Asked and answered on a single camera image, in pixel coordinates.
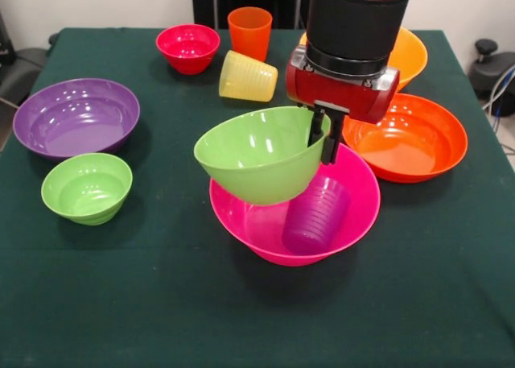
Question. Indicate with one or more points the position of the yellow bowl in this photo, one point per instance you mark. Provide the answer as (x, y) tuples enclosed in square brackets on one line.
[(410, 58)]

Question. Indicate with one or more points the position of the purple cup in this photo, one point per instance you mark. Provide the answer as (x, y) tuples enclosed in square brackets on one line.
[(314, 227)]

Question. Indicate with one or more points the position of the purple bowl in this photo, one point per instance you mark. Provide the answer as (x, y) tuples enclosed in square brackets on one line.
[(76, 122)]

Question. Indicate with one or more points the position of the large green bowl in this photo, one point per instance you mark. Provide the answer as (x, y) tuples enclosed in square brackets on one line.
[(257, 158)]

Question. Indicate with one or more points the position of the dark grey chair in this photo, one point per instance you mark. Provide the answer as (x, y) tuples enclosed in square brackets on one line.
[(24, 70)]

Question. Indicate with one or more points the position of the yellow cup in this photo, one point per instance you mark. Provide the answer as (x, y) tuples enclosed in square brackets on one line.
[(249, 80)]

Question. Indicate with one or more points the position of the black round equipment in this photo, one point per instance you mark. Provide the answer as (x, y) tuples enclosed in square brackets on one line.
[(489, 70)]

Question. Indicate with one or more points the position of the orange bowl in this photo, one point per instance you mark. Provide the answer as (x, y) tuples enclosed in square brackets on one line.
[(410, 146)]

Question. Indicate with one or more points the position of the pink bowl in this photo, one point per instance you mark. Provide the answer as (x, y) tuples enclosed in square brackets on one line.
[(358, 207)]

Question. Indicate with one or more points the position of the dark green tablecloth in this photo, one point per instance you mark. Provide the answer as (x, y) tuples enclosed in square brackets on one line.
[(120, 283)]

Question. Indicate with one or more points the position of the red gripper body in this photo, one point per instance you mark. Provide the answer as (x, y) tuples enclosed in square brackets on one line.
[(342, 94)]

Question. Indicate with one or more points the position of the red bowl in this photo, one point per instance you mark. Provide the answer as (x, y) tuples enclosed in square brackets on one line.
[(189, 50)]

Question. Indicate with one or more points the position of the orange cup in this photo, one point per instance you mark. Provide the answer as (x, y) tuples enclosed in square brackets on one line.
[(249, 38)]

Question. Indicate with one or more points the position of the small green bowl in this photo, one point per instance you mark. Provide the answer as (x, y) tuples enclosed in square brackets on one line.
[(86, 191)]

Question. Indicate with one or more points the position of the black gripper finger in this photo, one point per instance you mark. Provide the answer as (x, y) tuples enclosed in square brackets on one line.
[(333, 142), (316, 126)]

